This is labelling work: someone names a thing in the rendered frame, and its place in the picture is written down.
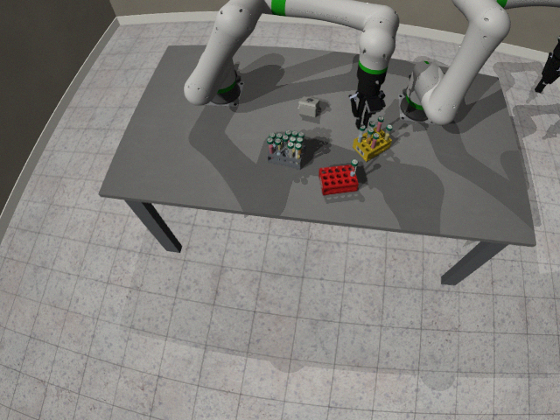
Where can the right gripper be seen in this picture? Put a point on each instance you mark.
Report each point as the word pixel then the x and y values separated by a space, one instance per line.
pixel 361 93

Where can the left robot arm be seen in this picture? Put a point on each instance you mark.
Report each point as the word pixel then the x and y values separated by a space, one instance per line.
pixel 488 25

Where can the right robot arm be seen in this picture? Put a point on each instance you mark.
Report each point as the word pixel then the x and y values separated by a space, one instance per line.
pixel 237 19

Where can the sample tube with pale yellow liquid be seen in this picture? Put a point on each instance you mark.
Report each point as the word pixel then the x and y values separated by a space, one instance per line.
pixel 389 128

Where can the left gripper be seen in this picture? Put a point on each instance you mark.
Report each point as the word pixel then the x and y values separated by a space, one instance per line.
pixel 551 69

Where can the pink tube with green cap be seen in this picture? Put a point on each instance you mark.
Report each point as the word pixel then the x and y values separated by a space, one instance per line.
pixel 375 137
pixel 380 120

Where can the yellow tube rack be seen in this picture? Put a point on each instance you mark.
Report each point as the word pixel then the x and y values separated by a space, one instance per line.
pixel 366 151

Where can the red rack with round wells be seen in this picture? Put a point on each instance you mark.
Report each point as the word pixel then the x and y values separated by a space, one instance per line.
pixel 337 182

